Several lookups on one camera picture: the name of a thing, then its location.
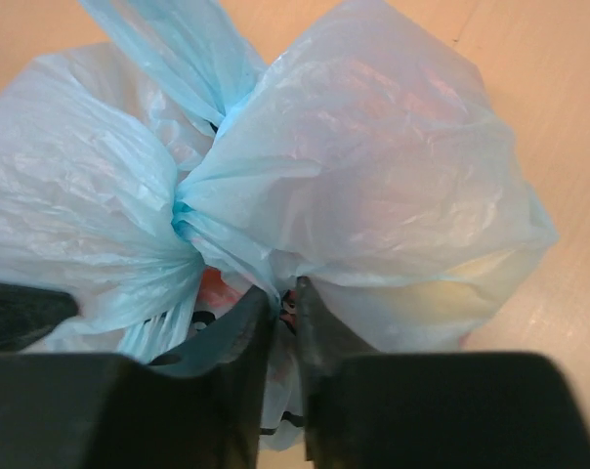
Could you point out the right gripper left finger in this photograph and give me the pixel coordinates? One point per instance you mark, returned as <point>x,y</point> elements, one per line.
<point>197,405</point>

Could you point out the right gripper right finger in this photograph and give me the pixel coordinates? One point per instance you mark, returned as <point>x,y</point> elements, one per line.
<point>367,409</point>

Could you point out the light blue plastic bag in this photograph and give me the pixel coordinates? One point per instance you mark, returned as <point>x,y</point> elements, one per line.
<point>159,174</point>

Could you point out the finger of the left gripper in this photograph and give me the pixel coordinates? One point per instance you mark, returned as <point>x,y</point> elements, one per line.
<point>28,314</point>

